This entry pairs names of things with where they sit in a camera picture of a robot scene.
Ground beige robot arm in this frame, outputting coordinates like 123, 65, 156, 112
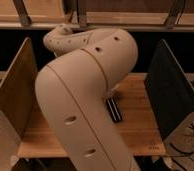
35, 24, 140, 171

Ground right dark side panel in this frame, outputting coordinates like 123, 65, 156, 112
144, 39, 194, 140

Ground black cables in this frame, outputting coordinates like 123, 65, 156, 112
169, 111, 194, 171

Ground black striped rectangular block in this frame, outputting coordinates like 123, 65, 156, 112
106, 98, 122, 123

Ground left wooden side panel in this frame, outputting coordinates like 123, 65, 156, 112
0, 37, 38, 141

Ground wooden shelf with brackets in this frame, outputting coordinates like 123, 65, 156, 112
0, 0, 194, 32

